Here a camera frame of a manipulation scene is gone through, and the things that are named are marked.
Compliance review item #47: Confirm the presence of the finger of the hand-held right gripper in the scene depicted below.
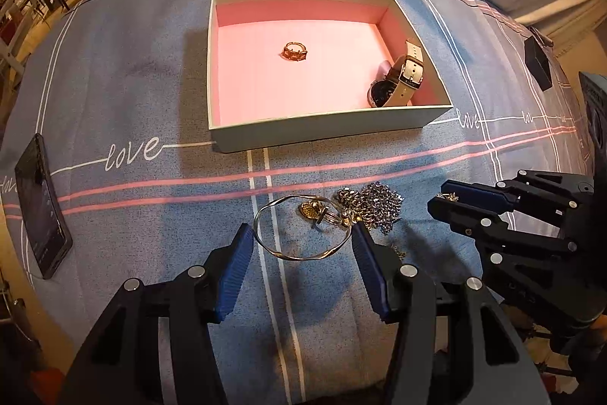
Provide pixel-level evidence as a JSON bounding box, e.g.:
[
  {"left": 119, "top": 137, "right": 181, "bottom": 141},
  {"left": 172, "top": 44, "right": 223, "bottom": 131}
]
[
  {"left": 441, "top": 170, "right": 594, "bottom": 221},
  {"left": 427, "top": 194, "right": 578, "bottom": 255}
]

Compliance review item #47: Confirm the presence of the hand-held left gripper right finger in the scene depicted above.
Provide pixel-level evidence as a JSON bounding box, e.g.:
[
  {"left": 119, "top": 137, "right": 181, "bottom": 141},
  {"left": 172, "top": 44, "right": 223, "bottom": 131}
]
[{"left": 352, "top": 222, "right": 551, "bottom": 405}]

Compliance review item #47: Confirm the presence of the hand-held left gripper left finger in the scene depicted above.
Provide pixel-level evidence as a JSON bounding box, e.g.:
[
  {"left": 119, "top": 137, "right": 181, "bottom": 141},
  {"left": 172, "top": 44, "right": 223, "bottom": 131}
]
[{"left": 57, "top": 223, "right": 254, "bottom": 405}]

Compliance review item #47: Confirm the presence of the silver bangle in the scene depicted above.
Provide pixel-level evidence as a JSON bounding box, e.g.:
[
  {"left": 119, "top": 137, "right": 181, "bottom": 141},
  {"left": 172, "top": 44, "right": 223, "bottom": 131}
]
[{"left": 253, "top": 195, "right": 355, "bottom": 262}]

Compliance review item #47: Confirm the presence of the silver chain necklace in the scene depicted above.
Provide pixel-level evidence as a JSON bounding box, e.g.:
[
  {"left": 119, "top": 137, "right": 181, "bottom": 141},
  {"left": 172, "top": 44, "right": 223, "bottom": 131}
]
[{"left": 336, "top": 181, "right": 405, "bottom": 236}]

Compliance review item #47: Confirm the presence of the gold and silver ring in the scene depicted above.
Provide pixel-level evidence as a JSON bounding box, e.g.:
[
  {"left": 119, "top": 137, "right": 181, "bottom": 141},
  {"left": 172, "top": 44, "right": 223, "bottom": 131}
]
[{"left": 317, "top": 210, "right": 343, "bottom": 229}]

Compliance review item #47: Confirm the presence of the white box with pink lining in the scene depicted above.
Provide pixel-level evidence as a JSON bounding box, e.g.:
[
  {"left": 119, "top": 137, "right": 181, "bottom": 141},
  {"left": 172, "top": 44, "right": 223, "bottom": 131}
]
[{"left": 207, "top": 0, "right": 453, "bottom": 154}]

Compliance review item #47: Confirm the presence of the small black box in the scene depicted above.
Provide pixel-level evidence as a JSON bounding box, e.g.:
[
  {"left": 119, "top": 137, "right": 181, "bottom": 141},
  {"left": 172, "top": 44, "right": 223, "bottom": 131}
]
[{"left": 524, "top": 36, "right": 554, "bottom": 91}]

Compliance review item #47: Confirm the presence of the black smartphone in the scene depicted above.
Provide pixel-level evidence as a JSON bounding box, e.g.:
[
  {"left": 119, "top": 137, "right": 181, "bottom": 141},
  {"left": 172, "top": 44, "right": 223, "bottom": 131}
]
[{"left": 14, "top": 134, "right": 73, "bottom": 281}]

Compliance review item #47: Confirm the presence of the wristwatch with white strap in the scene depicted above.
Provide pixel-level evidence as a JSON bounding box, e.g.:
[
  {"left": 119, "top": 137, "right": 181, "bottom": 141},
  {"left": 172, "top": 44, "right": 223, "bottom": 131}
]
[{"left": 368, "top": 39, "right": 425, "bottom": 108}]

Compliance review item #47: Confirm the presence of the gold ring with stones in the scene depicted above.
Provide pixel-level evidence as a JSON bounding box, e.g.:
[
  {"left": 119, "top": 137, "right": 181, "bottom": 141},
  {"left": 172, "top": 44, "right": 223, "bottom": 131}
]
[{"left": 283, "top": 41, "right": 310, "bottom": 61}]

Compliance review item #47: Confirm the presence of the white metal chair frame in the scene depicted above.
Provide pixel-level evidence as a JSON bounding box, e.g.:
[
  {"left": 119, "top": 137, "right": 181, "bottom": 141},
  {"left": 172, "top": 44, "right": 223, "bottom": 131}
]
[{"left": 0, "top": 0, "right": 44, "bottom": 76}]

